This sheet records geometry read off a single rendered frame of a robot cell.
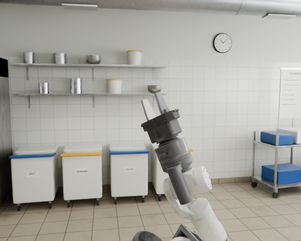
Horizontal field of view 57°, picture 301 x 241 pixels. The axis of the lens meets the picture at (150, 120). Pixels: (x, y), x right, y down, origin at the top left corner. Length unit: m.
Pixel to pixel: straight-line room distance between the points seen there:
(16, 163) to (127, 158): 1.43
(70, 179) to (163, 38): 2.54
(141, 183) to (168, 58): 2.01
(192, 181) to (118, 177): 3.25
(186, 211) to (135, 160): 3.14
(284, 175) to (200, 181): 4.08
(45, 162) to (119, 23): 2.32
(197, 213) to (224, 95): 4.14
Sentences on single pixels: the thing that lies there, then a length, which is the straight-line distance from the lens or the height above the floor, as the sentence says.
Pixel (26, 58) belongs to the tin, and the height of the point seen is 2.05.
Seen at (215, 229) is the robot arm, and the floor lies 1.22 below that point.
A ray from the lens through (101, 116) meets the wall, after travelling 4.45.
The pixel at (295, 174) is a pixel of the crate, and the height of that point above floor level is 0.31.
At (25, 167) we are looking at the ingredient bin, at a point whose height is 0.61.
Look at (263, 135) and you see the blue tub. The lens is 4.77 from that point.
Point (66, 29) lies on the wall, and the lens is 4.55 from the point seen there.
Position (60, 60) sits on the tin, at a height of 2.04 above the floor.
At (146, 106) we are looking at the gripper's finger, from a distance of 0.78.
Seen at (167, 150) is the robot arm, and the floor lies 1.45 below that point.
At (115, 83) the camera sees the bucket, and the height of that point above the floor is 1.71.
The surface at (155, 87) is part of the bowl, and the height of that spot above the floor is 1.65.
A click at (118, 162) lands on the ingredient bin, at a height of 0.62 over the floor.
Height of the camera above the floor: 1.60
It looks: 6 degrees down
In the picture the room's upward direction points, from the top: straight up
